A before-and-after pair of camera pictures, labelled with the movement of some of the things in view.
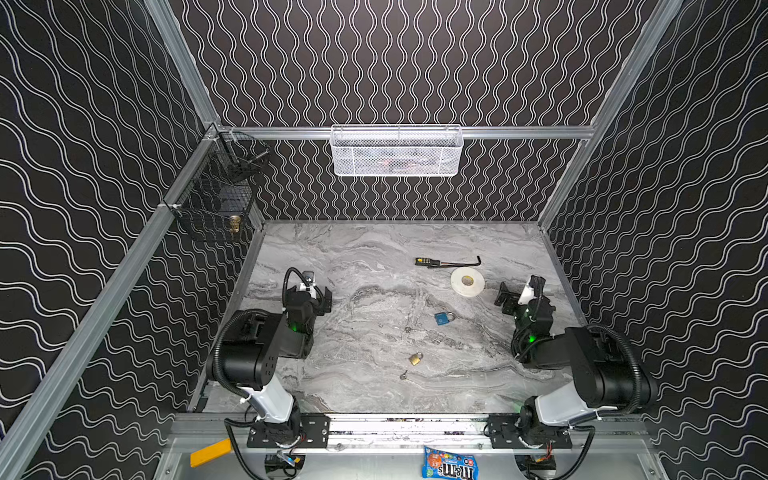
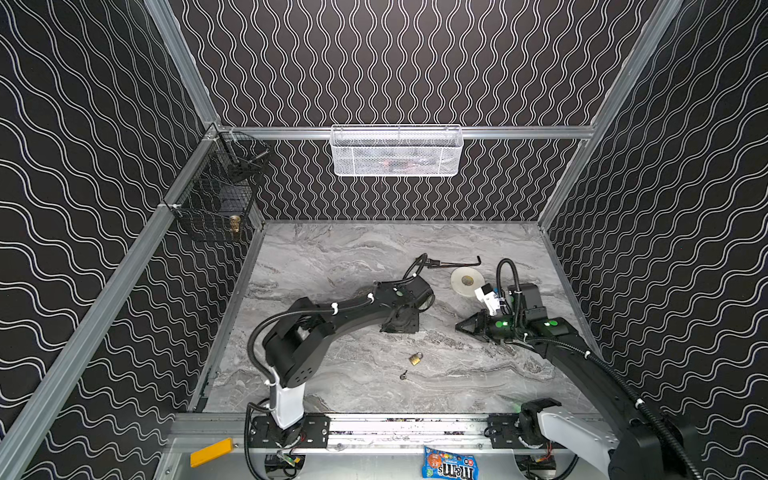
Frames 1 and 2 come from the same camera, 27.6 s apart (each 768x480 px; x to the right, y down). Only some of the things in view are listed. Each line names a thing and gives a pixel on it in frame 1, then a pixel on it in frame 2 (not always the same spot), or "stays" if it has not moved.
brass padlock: [415, 359] stays
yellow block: [205, 454] stays
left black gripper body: [321, 300] to [399, 321]
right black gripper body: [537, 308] to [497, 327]
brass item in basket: [234, 223] stays
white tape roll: [467, 281] stays
